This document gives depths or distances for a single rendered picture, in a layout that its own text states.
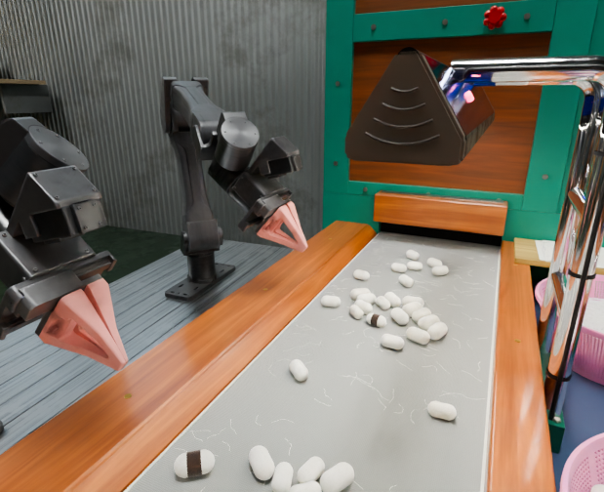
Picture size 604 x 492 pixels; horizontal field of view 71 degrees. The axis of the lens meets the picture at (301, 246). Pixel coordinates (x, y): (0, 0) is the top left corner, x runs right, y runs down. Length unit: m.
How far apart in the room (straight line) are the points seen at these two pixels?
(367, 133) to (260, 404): 0.35
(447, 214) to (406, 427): 0.63
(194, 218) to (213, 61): 2.43
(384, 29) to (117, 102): 3.00
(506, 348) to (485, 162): 0.56
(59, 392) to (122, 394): 0.22
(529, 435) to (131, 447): 0.39
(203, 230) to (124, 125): 2.95
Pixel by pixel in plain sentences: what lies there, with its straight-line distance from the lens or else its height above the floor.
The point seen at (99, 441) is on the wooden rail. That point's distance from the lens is 0.50.
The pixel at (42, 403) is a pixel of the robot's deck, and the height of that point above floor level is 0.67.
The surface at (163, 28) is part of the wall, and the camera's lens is 3.57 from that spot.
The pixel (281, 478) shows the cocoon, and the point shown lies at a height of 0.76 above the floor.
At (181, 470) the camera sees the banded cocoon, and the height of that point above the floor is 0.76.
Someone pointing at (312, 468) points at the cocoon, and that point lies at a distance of 0.45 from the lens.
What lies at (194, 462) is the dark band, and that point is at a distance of 0.46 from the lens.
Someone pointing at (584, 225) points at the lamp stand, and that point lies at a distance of 0.54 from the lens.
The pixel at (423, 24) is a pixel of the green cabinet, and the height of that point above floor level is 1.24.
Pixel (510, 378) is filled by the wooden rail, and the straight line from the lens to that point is 0.59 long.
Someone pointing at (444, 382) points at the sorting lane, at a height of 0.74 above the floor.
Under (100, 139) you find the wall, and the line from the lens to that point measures 4.05.
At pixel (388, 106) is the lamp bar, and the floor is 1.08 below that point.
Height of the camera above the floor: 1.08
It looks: 19 degrees down
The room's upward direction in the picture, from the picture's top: straight up
